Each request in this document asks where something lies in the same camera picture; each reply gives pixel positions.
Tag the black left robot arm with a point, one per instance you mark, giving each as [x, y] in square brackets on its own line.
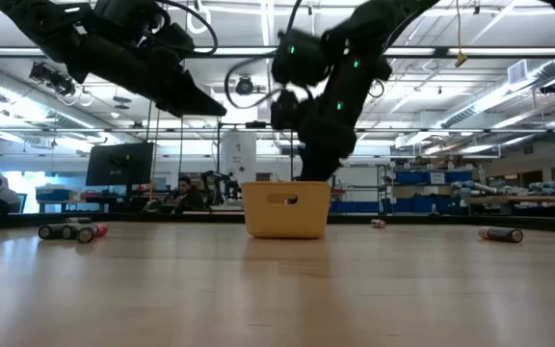
[36, 21]

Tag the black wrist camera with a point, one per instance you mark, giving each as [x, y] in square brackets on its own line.
[133, 17]
[284, 111]

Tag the black table edge rail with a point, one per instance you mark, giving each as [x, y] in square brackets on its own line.
[219, 218]

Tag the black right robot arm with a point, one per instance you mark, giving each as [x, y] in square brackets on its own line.
[369, 24]

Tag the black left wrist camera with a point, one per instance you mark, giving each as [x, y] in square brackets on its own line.
[133, 17]

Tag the wooden workbench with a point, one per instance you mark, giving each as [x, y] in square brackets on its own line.
[537, 198]

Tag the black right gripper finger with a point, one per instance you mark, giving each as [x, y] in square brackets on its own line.
[328, 171]
[310, 171]

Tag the silver ventilation duct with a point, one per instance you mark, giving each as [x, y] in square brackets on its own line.
[17, 94]
[480, 103]

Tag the black ceiling fixture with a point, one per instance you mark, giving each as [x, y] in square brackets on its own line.
[552, 88]

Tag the white air vent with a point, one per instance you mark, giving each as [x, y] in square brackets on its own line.
[518, 72]

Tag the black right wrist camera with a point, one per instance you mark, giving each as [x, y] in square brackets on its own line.
[284, 111]

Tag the yellow plastic bin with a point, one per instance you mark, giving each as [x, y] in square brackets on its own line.
[287, 221]

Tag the black computer monitor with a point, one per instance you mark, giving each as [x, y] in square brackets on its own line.
[118, 164]

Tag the black background robot arm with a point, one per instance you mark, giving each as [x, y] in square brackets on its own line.
[219, 185]

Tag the black dome camera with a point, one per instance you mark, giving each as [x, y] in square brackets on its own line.
[245, 87]

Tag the blue storage bin row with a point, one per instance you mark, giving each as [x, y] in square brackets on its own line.
[403, 206]
[412, 178]

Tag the thin black light rail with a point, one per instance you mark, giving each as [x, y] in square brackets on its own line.
[427, 130]

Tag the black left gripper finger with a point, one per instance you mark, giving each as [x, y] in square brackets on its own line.
[176, 103]
[186, 82]

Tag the copper and black battery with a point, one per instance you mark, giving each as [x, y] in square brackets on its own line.
[77, 220]
[499, 234]

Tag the light blue robot arm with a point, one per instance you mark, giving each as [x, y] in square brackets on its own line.
[470, 187]
[554, 188]

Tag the blue crate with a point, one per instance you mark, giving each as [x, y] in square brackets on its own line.
[53, 195]

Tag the black ceiling camera rig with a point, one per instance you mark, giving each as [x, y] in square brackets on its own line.
[51, 82]

